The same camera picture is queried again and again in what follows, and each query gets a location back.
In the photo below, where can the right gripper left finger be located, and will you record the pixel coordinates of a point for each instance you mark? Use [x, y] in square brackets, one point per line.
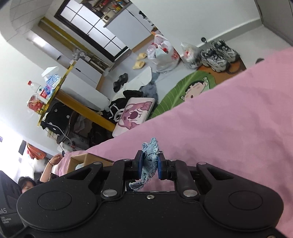
[119, 173]

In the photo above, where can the yellow table leg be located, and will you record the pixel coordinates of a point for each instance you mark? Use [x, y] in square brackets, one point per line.
[84, 111]

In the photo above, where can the small clear plastic bag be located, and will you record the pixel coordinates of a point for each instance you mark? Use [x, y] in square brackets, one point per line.
[191, 56]

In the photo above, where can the water bottle red label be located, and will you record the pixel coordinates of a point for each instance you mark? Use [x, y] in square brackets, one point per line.
[40, 90]

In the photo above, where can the yellow slipper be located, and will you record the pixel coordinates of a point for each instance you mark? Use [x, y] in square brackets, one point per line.
[138, 65]
[141, 56]

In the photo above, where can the brown cardboard box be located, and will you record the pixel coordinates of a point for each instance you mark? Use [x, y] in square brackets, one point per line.
[86, 159]

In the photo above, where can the yellow slipper near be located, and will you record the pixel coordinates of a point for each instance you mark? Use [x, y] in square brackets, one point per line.
[138, 65]

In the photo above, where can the grey right sneaker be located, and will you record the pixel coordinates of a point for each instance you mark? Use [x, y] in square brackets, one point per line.
[225, 51]

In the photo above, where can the grey wardrobe cabinet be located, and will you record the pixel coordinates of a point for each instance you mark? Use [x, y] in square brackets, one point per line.
[276, 15]

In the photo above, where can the yellow slipper far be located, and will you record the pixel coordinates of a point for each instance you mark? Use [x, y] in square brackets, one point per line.
[141, 56]

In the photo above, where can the grey left sneaker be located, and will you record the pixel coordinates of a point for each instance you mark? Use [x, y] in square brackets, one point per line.
[217, 63]

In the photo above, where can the red snack bag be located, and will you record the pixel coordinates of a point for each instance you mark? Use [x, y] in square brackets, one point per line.
[36, 105]

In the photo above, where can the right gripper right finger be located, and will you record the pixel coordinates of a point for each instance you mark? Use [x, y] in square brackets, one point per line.
[178, 172]

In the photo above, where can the black slipper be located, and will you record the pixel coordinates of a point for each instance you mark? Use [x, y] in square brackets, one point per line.
[116, 86]
[123, 79]

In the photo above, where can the grey sneaker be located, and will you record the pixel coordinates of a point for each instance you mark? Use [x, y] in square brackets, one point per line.
[217, 63]
[225, 51]

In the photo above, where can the large white plastic bag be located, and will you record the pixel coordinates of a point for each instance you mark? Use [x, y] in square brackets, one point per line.
[163, 54]

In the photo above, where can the pink bear laptop bag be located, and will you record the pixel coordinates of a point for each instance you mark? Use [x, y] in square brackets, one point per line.
[136, 112]

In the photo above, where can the black slipper left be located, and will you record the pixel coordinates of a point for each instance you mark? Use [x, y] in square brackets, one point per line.
[116, 86]

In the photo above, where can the black slipper right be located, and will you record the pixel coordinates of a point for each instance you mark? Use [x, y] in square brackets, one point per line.
[123, 79]

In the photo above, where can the green leaf cartoon rug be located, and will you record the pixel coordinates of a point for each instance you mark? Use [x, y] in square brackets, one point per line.
[194, 84]

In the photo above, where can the blue denim fabric toy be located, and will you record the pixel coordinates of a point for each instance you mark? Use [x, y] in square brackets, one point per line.
[151, 153]

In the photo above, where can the white floor mat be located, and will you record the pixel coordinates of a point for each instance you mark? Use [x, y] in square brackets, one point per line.
[142, 79]

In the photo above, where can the black white tote bag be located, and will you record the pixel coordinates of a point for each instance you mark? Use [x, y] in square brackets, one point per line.
[117, 106]

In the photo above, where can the grey fluffy rug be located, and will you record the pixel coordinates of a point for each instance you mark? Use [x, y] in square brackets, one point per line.
[150, 89]

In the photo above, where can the pink bed sheet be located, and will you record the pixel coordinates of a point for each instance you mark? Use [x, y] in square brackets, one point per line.
[243, 126]

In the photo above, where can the white kitchen cabinet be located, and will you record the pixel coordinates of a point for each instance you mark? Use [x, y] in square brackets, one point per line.
[130, 25]

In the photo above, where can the black shoe by bed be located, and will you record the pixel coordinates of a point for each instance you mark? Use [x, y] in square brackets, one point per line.
[259, 60]

